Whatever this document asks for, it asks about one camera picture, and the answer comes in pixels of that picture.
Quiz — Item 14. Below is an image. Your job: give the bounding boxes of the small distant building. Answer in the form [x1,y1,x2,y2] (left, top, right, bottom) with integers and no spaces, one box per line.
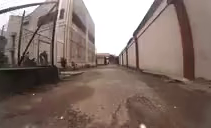
[95,52,111,66]

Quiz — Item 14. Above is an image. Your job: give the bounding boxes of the grey-brown dirt road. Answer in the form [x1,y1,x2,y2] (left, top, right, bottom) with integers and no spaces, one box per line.
[0,63,211,128]

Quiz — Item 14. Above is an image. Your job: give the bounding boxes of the tall pale concrete building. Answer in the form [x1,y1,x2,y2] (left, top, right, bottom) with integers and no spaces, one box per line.
[4,0,97,69]

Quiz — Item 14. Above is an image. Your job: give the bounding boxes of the pale wall with red pillars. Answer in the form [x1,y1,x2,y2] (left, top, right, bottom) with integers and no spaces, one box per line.
[118,0,211,83]

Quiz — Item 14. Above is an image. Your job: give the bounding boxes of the dark metal pole frame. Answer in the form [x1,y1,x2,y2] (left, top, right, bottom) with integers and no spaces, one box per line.
[0,0,61,67]

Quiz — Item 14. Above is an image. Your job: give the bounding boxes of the low dark wall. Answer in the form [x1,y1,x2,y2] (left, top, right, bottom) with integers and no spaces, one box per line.
[0,65,60,95]

